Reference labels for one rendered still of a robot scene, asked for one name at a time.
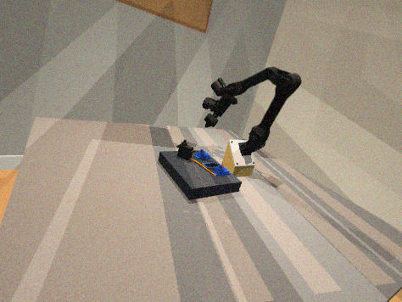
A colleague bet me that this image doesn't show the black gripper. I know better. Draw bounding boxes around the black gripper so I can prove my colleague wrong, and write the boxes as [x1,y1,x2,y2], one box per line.
[204,101,228,128]

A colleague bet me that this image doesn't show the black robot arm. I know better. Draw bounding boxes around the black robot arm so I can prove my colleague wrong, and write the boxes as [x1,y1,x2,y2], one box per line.
[202,66,301,156]

